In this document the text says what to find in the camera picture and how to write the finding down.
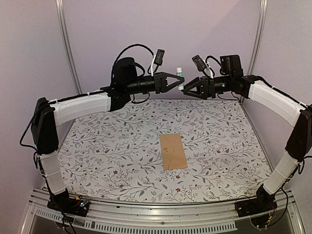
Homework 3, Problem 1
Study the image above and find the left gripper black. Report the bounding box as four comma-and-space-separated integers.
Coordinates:
125, 71, 184, 95

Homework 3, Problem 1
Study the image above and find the left aluminium frame post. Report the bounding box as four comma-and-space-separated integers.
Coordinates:
55, 0, 82, 94

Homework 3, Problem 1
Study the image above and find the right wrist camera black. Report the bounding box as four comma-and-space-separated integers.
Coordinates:
192, 55, 207, 72

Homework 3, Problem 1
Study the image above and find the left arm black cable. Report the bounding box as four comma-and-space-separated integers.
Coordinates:
114, 43, 156, 64

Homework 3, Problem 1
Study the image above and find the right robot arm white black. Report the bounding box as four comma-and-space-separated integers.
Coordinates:
183, 55, 312, 213

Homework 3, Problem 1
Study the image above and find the aluminium frame post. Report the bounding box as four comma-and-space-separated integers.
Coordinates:
238, 0, 268, 103
55, 0, 82, 94

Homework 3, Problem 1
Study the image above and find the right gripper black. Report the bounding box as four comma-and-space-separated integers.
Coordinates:
181, 75, 233, 100

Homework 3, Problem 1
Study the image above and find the brown kraft envelope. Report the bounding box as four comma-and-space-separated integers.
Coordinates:
160, 134, 188, 170

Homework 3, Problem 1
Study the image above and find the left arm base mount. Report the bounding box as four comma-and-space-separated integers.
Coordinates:
47, 196, 90, 217

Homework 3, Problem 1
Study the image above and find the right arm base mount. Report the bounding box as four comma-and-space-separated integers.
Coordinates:
234, 196, 277, 217

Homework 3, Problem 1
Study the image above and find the right aluminium frame post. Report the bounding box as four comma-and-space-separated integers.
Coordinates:
238, 0, 268, 103

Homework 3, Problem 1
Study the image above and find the green white glue stick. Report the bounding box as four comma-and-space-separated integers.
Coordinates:
175, 67, 185, 91

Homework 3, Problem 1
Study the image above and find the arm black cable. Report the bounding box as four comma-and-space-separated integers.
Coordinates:
114, 43, 156, 64
206, 55, 222, 68

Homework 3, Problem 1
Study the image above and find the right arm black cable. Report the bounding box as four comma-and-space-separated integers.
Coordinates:
206, 55, 222, 68

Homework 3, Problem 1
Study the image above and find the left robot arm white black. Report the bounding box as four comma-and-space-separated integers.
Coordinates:
31, 57, 184, 212

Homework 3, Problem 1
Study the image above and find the floral patterned table mat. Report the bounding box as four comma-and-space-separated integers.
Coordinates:
58, 99, 271, 203

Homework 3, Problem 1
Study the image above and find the aluminium front rail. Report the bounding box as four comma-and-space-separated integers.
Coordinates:
20, 189, 306, 234

